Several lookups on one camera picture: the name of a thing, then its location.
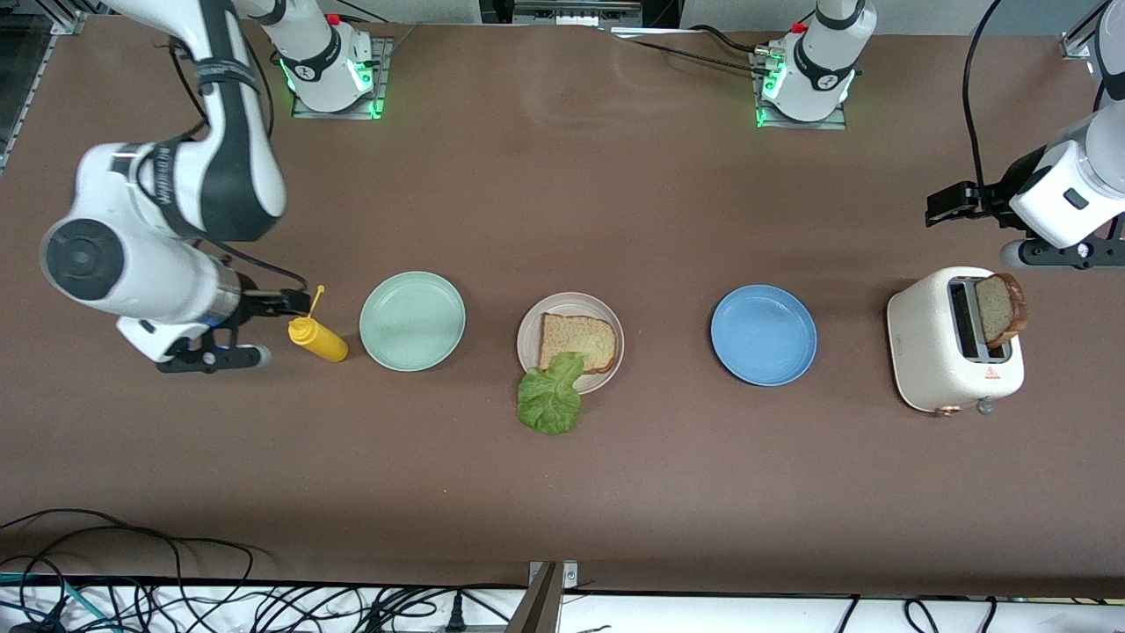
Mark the yellow squeeze bottle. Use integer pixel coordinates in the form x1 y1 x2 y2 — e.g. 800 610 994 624
287 285 349 363

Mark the dark crust bread slice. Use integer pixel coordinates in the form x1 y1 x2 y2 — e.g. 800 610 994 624
974 272 1028 351

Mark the green lettuce leaf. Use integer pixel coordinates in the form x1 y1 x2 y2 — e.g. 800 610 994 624
516 352 586 437

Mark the light brown bread slice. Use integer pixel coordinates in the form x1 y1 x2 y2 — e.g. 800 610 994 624
538 313 617 375

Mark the mint green plate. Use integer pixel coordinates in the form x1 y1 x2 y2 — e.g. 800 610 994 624
359 271 467 373

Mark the blue plate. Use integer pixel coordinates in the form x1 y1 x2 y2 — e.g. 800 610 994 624
710 284 818 388

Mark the beige plate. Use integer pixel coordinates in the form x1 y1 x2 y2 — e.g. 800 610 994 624
516 292 626 397

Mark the white toaster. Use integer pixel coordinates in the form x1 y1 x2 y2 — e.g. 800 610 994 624
886 266 1026 416

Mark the black power strip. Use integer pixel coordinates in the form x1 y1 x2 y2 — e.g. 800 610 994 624
479 0 682 29

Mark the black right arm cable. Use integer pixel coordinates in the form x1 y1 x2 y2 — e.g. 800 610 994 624
163 0 308 291

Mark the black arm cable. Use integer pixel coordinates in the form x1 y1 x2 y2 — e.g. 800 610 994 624
163 0 308 291
962 0 1008 191

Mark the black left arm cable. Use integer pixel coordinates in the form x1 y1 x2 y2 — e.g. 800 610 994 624
962 0 1008 191

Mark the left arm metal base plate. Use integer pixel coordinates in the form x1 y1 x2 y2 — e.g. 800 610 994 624
751 48 849 131

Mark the aluminium frame profile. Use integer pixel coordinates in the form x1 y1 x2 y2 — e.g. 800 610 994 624
0 7 89 172
1061 0 1125 61

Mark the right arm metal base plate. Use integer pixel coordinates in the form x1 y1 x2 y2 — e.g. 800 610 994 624
292 35 394 120

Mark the black cable looping on table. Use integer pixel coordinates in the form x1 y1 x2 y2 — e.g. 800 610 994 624
0 508 256 586

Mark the black base power cable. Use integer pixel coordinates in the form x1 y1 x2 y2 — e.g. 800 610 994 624
611 25 774 76

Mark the teal cable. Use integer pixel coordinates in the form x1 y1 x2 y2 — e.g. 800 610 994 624
0 571 98 629

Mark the metal camera stand post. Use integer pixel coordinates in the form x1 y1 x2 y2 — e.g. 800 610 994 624
505 560 581 633

